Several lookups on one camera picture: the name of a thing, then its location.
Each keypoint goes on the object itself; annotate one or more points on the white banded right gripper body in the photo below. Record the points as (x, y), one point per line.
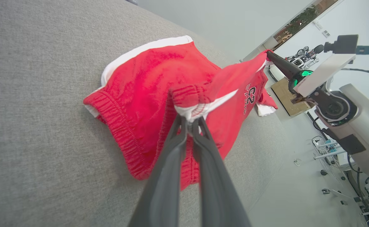
(326, 69)

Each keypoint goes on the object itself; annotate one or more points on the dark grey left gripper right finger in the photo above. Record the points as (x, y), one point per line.
(216, 189)

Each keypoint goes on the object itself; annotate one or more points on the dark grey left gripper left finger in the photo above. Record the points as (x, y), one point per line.
(168, 176)

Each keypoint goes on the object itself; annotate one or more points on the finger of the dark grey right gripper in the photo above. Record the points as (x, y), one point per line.
(283, 64)

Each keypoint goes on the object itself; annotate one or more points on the red shirt with white sleeves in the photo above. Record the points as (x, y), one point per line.
(268, 108)

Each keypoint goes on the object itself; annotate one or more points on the red shorts with white stripe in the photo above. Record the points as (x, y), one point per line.
(146, 88)

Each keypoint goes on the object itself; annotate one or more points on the black and white background machine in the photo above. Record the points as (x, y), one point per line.
(304, 56)

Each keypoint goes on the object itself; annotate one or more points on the wooden board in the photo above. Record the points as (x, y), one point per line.
(287, 97)

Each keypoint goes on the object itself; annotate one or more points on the window with green plants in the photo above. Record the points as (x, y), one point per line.
(301, 19)

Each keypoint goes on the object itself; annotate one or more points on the white floor stand leg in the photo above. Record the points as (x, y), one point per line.
(328, 154)

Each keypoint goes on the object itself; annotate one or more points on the grey fabric sofa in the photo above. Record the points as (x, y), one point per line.
(45, 126)

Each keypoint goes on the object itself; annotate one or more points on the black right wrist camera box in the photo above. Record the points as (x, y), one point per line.
(345, 44)

